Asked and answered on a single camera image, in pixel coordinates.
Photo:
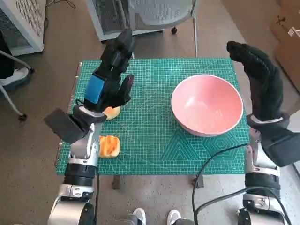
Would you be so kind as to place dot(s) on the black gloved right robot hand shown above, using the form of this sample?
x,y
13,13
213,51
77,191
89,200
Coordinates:
x,y
264,89

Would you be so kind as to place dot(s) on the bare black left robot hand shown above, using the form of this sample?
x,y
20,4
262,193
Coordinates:
x,y
110,70

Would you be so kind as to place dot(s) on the round toy bread bun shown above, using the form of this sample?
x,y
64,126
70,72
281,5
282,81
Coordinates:
x,y
113,113

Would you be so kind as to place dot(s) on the pink bowl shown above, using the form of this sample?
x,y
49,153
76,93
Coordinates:
x,y
206,105

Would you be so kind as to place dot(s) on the striped rectangular toy bread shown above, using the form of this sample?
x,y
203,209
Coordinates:
x,y
110,146

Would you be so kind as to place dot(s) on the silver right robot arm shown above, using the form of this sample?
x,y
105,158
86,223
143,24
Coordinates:
x,y
262,180

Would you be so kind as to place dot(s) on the plain brown cardboard box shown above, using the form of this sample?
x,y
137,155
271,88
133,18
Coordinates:
x,y
290,65

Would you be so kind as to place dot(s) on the white perforated metal cabinet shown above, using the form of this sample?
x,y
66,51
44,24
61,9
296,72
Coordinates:
x,y
110,14
30,18

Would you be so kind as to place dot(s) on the white paper label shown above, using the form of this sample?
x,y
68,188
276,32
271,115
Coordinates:
x,y
294,31

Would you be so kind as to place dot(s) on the grey mesh seat chair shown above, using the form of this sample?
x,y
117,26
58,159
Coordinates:
x,y
161,11

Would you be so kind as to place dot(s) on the green cutting mat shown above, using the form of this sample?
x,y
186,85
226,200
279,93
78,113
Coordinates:
x,y
145,140

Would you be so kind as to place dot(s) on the person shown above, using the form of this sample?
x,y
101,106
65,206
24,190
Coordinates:
x,y
16,75

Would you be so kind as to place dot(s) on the grey metal tube chair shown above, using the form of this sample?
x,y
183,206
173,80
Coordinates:
x,y
9,98

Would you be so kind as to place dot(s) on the small table with dark legs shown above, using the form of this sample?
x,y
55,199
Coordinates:
x,y
116,182

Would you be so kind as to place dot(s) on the white sneaker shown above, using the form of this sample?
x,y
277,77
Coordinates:
x,y
139,214
174,215

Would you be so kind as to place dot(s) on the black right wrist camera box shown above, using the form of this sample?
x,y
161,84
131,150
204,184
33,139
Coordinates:
x,y
281,150

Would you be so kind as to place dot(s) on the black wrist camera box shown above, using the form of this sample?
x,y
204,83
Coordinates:
x,y
281,150
63,124

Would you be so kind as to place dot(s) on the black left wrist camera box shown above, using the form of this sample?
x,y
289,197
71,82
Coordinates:
x,y
63,124

